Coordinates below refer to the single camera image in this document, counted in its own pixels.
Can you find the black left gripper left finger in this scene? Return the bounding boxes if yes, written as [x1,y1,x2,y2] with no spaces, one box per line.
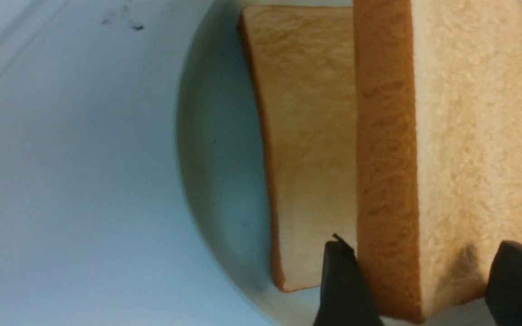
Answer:
[313,235,383,326]

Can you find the toast slice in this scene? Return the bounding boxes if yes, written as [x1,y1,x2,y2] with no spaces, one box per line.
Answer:
[240,5,357,292]
[353,0,522,323]

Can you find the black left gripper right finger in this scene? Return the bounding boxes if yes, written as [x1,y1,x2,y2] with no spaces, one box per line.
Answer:
[485,240,522,326]

